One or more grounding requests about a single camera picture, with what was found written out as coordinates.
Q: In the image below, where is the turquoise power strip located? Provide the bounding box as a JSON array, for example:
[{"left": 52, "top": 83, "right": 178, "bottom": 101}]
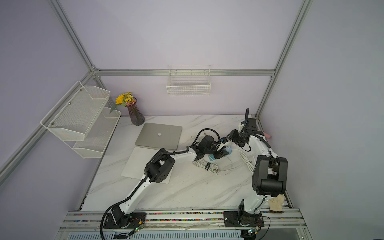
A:
[{"left": 208, "top": 147, "right": 232, "bottom": 161}]

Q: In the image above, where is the white charger cable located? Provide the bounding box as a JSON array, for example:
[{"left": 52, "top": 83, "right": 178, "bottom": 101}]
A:
[{"left": 191, "top": 149, "right": 250, "bottom": 176}]

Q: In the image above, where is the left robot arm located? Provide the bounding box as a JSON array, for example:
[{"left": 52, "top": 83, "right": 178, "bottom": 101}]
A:
[{"left": 101, "top": 135, "right": 229, "bottom": 229}]

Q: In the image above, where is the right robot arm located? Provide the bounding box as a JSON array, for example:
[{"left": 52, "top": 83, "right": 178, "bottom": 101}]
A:
[{"left": 228, "top": 109, "right": 288, "bottom": 226}]

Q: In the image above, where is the silver grey laptop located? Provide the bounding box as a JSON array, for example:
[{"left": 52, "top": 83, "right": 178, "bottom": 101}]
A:
[{"left": 135, "top": 123, "right": 183, "bottom": 150}]

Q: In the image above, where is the white laptop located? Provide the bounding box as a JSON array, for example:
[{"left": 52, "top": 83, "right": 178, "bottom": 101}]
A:
[{"left": 121, "top": 147, "right": 158, "bottom": 180}]

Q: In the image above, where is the purple glass vase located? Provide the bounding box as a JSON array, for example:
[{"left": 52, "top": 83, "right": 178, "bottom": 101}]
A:
[{"left": 127, "top": 98, "right": 145, "bottom": 126}]

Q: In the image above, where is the cream knitted glove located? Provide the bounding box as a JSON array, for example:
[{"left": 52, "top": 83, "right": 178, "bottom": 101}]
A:
[{"left": 268, "top": 195, "right": 285, "bottom": 213}]

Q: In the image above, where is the yellow flower bouquet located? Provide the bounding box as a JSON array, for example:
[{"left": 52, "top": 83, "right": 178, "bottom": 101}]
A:
[{"left": 110, "top": 92, "right": 137, "bottom": 112}]

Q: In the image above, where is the white two-tier mesh shelf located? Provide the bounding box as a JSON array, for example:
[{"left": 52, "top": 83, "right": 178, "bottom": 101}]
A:
[{"left": 41, "top": 82, "right": 121, "bottom": 159}]

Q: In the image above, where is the white power strip cord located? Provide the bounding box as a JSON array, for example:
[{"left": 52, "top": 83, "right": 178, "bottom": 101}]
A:
[{"left": 238, "top": 151, "right": 257, "bottom": 174}]

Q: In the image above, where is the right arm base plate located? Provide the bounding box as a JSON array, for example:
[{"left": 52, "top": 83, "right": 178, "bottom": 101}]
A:
[{"left": 223, "top": 211, "right": 265, "bottom": 228}]

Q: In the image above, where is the white wire wall basket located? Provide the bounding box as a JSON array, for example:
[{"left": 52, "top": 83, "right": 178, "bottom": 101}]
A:
[{"left": 167, "top": 65, "right": 211, "bottom": 97}]

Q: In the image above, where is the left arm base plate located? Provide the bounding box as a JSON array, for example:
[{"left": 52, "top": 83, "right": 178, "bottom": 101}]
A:
[{"left": 103, "top": 212, "right": 147, "bottom": 229}]

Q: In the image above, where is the aluminium frame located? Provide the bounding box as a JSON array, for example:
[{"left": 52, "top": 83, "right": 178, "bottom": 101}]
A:
[{"left": 0, "top": 0, "right": 314, "bottom": 240}]

